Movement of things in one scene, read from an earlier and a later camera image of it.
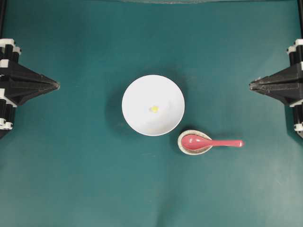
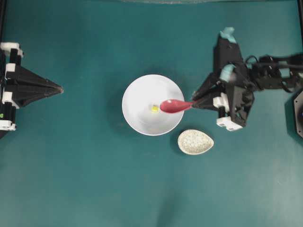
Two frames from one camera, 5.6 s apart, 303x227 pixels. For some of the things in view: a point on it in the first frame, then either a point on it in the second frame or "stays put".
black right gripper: (286, 85) to (235, 102)
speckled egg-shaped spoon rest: (191, 152) stays put
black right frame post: (300, 5) stays put
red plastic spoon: (199, 143) to (173, 106)
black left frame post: (3, 6) stays put
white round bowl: (148, 91) stays put
